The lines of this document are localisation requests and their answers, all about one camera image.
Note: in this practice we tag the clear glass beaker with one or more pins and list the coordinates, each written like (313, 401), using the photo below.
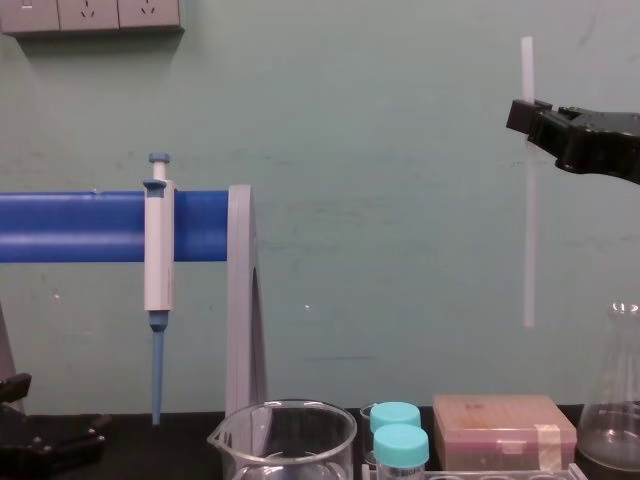
(285, 440)

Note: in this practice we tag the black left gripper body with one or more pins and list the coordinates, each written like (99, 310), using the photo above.
(35, 450)

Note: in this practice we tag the beige tape strip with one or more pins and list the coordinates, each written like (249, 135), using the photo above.
(548, 444)

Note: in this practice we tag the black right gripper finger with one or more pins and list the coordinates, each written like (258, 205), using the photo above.
(562, 117)
(521, 115)

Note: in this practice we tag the white and blue pipette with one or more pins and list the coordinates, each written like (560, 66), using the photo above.
(159, 260)

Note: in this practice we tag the blue pipette stand bar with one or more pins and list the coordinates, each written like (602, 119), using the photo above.
(70, 227)

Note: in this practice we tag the grey arched stand support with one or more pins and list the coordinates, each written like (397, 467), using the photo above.
(241, 300)

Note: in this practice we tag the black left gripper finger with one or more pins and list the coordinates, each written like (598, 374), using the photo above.
(92, 425)
(15, 387)

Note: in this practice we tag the clear plastic vial rack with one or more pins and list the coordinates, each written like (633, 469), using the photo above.
(500, 475)

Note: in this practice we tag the white stirring rod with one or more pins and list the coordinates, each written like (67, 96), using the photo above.
(530, 240)

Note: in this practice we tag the teal capped clear vial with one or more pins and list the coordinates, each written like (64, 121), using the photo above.
(401, 445)
(395, 414)

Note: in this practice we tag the brown pipette tip box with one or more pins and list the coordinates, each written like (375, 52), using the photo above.
(495, 430)

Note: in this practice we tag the clear glass conical flask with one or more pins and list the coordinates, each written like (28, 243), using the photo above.
(612, 415)

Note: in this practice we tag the small clear glass container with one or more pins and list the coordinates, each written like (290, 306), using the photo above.
(366, 430)

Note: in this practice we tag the grey wall socket panel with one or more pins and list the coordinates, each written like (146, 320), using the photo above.
(90, 14)

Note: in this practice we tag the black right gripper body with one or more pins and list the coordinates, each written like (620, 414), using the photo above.
(607, 142)

